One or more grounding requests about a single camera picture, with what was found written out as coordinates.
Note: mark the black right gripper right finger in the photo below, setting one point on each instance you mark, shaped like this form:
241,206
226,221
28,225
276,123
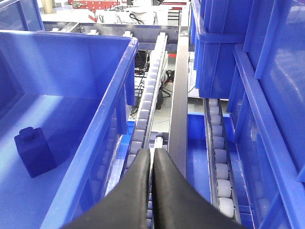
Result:
177,205

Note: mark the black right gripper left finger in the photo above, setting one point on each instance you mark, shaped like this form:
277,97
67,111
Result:
125,207

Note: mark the blue plastic bottle-shaped part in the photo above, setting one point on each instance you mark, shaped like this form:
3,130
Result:
34,151

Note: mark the right white roller track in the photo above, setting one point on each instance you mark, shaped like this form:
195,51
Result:
223,194

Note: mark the white roller track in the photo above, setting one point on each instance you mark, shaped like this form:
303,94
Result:
143,123
223,194

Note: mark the left white roller track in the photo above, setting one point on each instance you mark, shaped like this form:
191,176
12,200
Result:
143,123

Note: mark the large blue target bin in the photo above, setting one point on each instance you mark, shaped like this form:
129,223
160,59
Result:
76,88

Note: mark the blue bin right neighbour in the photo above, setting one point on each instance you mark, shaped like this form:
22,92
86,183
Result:
252,53

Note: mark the steel divider rail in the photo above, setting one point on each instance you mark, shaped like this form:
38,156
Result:
177,141

